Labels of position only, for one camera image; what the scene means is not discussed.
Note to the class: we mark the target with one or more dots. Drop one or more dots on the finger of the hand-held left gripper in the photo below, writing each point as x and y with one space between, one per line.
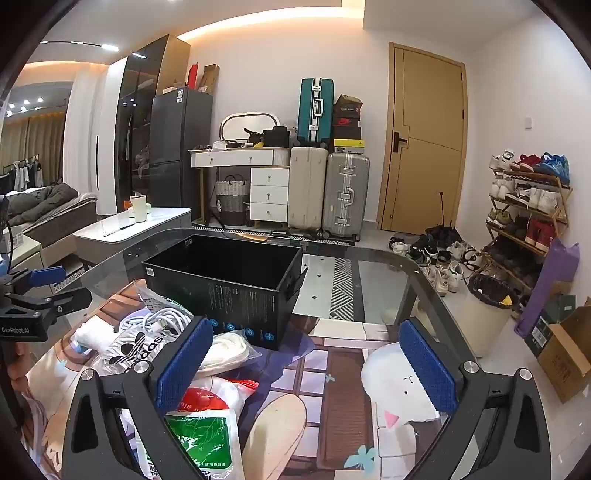
46 277
69 300

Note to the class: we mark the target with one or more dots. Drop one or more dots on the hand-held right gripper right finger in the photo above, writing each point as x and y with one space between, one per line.
429 369

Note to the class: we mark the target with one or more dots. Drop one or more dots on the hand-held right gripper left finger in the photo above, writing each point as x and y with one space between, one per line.
184 364

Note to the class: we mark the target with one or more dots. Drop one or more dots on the white bag black logo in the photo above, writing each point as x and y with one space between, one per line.
124 355

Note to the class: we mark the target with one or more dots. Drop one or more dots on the black cardboard box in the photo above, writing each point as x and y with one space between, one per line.
240 300

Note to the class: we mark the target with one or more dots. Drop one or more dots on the person's left forearm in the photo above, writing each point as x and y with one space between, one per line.
11 369

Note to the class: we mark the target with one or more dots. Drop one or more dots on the white soft packet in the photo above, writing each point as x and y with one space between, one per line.
97 334

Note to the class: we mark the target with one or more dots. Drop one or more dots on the grey sofa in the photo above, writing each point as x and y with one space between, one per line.
60 226

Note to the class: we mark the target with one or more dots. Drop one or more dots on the red packet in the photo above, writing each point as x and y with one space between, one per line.
247 384

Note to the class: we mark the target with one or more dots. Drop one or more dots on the white trash bin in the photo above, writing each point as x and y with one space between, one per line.
489 327

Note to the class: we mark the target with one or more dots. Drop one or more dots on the dark jacket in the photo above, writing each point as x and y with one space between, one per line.
41 198

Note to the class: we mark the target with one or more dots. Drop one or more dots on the pile of shoes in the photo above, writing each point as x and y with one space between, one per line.
443 272

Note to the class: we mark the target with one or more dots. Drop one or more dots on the printed table mat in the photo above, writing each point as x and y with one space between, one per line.
332 392

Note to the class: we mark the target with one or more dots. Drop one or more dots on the white coffee table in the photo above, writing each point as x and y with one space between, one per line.
138 226

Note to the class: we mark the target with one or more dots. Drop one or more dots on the clothes rack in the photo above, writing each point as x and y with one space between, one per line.
23 173

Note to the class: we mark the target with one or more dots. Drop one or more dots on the white cup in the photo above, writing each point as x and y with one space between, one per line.
138 210

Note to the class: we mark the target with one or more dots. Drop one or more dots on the dark green box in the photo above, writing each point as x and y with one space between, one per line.
538 334

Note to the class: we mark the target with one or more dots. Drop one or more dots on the black umbrella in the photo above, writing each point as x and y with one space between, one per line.
441 233

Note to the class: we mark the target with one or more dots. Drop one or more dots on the open brown cardboard box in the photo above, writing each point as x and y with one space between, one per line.
568 360

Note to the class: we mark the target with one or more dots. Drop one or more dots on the tan curtain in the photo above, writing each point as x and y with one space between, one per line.
41 134

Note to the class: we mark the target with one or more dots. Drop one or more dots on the white tall cabinet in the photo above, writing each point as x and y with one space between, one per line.
87 138

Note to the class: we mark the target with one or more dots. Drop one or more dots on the purple yoga mat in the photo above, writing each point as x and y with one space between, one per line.
554 277

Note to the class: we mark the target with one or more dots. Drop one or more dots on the woven laundry basket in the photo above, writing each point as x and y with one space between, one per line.
231 198

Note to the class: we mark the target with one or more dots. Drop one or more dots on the dark glass cabinet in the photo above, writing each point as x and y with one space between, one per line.
134 115

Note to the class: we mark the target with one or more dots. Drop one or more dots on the grey refrigerator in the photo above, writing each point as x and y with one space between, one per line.
180 147

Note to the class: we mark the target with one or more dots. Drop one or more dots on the silver suitcase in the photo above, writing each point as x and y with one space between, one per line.
346 194

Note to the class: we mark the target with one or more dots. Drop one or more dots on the white dressing table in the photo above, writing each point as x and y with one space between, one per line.
270 189

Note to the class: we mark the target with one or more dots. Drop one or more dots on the beige suitcase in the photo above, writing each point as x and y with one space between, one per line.
307 189

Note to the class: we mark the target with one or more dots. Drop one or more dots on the wooden shoe rack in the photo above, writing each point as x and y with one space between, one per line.
567 196

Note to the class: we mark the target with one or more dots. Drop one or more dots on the row of racked shoes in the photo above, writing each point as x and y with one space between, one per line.
549 166

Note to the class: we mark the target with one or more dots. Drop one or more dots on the yellow black shoe box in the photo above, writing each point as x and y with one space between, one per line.
348 145

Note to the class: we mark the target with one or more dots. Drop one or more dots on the oval mirror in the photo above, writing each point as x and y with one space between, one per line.
240 124

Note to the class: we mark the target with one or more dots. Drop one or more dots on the wooden door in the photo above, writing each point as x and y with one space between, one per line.
429 115

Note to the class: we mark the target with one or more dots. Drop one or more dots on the flat brown cardboard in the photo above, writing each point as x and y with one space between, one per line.
210 78

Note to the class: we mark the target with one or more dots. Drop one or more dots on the red shoe box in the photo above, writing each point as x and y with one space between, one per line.
346 122

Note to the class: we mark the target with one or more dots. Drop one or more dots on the brown shoe box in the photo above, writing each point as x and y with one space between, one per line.
348 100

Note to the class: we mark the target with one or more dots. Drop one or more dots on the teal suitcase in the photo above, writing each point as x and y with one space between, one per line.
307 110

